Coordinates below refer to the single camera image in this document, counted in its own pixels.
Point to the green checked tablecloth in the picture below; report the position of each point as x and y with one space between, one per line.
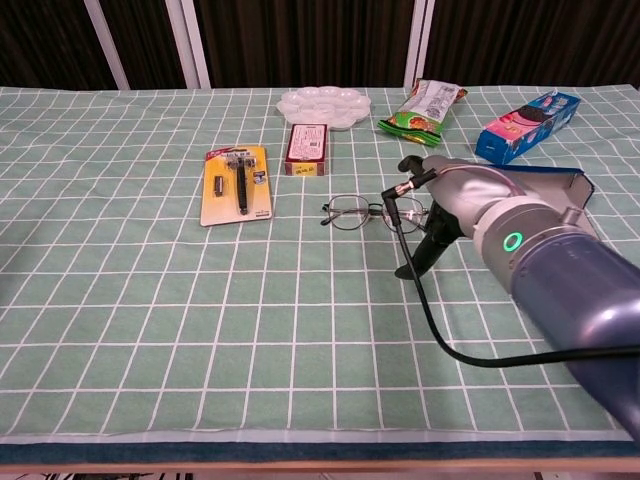
150 300

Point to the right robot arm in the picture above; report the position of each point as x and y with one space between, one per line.
565 280

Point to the blue cookie box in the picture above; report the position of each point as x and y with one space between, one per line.
520 130

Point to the razor on yellow card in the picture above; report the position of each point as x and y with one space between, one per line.
212 210

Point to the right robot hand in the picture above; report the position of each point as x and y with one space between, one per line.
465 195

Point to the white flower-shaped palette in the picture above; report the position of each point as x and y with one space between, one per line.
325 102

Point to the red rectangular box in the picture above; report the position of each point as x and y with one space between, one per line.
306 145

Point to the white partition post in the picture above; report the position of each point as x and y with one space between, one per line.
189 45
419 40
107 45

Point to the green snack bag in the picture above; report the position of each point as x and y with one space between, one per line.
425 112

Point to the thin metal frame eyeglasses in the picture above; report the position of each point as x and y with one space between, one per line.
350 212

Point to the blue felt table underlay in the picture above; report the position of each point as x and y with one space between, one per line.
320 452

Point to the dark blue glasses case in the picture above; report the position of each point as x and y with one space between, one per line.
550 187

